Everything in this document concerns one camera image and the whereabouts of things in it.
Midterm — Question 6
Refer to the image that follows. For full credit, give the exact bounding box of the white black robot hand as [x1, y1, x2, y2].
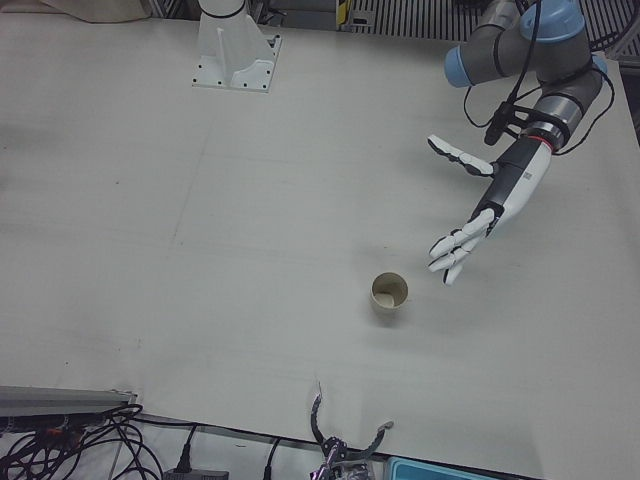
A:
[426, 133, 555, 288]

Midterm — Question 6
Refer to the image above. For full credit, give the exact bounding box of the beige cup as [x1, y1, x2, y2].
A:
[369, 271, 410, 327]

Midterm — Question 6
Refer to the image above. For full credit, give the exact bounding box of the light blue plastic box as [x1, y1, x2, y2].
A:
[387, 455, 534, 480]

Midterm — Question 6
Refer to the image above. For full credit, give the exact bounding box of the silver reacher grabber tool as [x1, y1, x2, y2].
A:
[308, 382, 396, 480]

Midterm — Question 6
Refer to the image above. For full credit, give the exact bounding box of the black power adapter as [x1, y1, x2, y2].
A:
[163, 467, 230, 480]

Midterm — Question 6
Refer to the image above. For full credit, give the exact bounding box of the black hub with orange ports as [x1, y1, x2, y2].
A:
[0, 417, 84, 444]

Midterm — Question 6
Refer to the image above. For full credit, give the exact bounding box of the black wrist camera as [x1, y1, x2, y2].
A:
[483, 102, 532, 147]

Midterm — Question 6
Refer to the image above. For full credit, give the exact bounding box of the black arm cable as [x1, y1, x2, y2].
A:
[462, 0, 617, 156]

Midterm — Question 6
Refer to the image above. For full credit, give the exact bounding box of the white pedestal bracket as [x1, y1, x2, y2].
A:
[191, 0, 284, 96]

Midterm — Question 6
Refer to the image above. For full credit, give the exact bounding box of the black cable with plug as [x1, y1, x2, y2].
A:
[177, 423, 200, 472]

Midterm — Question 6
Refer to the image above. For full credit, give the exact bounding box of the aluminium extrusion post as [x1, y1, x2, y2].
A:
[0, 384, 140, 417]

